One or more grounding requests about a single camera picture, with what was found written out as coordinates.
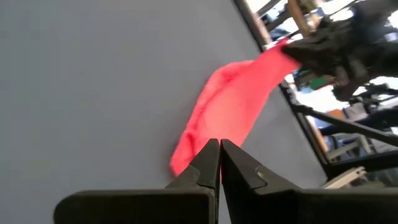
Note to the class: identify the pink terry towel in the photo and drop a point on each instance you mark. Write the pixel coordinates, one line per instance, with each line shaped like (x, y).
(230, 105)

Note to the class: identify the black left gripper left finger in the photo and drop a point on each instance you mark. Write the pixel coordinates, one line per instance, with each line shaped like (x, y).
(155, 205)

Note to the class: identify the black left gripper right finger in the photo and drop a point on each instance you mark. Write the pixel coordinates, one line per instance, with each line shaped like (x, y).
(295, 205)

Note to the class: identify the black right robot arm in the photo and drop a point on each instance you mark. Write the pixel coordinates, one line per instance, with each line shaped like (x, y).
(382, 18)

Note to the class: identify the blue-grey table mat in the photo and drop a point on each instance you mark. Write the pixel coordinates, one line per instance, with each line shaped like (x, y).
(93, 93)

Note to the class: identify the silver mounting bracket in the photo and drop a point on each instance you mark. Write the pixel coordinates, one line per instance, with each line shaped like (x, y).
(342, 179)

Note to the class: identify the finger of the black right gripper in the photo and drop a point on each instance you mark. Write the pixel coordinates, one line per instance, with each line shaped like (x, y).
(314, 40)
(314, 62)

